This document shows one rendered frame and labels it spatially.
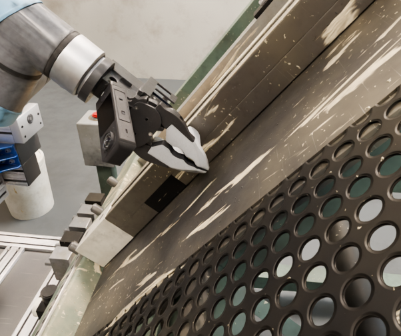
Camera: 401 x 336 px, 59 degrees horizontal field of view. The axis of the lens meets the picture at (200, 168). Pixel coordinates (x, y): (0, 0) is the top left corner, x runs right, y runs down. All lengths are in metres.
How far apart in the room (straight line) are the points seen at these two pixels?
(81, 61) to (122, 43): 4.08
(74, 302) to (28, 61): 0.45
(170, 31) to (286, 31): 3.91
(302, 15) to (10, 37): 0.37
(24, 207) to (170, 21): 2.78
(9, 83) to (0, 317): 1.29
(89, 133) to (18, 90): 0.79
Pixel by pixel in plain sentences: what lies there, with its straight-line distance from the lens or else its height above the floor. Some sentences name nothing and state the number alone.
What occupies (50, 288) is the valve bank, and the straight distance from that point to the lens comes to 0.95.
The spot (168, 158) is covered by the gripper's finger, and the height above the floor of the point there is 1.21.
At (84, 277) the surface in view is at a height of 0.90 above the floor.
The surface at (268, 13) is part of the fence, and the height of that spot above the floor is 1.33.
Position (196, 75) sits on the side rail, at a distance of 1.21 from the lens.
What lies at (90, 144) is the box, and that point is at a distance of 1.36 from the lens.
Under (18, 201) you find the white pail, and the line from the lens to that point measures 2.39.
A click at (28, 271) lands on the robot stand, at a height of 0.21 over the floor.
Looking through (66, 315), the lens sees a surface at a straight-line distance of 0.75.
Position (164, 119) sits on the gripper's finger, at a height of 1.27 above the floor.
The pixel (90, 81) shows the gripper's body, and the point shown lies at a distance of 0.50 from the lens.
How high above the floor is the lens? 1.48
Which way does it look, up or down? 33 degrees down
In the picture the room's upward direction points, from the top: straight up
